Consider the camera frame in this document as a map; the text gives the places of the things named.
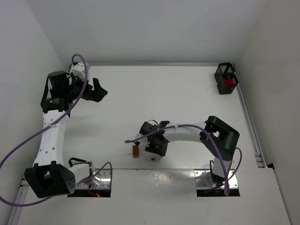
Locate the black slotted container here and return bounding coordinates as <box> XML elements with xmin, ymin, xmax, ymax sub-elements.
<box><xmin>214</xmin><ymin>62</ymin><xmax>239</xmax><ymax>95</ymax></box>

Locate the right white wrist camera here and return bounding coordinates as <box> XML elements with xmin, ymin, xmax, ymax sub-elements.
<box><xmin>135</xmin><ymin>134</ymin><xmax>148</xmax><ymax>146</ymax></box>

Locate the metal base plate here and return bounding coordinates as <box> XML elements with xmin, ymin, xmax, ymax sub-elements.
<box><xmin>75</xmin><ymin>169</ymin><xmax>112</xmax><ymax>190</ymax></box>
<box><xmin>194</xmin><ymin>170</ymin><xmax>239</xmax><ymax>190</ymax></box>

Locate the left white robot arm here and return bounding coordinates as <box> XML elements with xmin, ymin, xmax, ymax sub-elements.
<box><xmin>24</xmin><ymin>71</ymin><xmax>108</xmax><ymax>198</ymax></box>

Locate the red roof lego piece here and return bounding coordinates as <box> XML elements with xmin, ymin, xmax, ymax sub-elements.
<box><xmin>223</xmin><ymin>78</ymin><xmax>235</xmax><ymax>85</ymax></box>

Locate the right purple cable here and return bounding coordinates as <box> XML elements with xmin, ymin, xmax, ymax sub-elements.
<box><xmin>124</xmin><ymin>124</ymin><xmax>242</xmax><ymax>196</ymax></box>

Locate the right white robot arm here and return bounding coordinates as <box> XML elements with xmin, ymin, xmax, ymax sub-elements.
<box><xmin>134</xmin><ymin>116</ymin><xmax>240</xmax><ymax>186</ymax></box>

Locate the brown lego brick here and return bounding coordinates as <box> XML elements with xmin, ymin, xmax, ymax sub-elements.
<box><xmin>132</xmin><ymin>145</ymin><xmax>139</xmax><ymax>158</ymax></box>

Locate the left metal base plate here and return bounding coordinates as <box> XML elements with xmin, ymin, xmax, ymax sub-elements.
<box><xmin>75</xmin><ymin>169</ymin><xmax>112</xmax><ymax>190</ymax></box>

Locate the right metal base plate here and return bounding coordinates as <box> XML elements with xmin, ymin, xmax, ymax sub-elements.
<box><xmin>194</xmin><ymin>170</ymin><xmax>239</xmax><ymax>190</ymax></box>

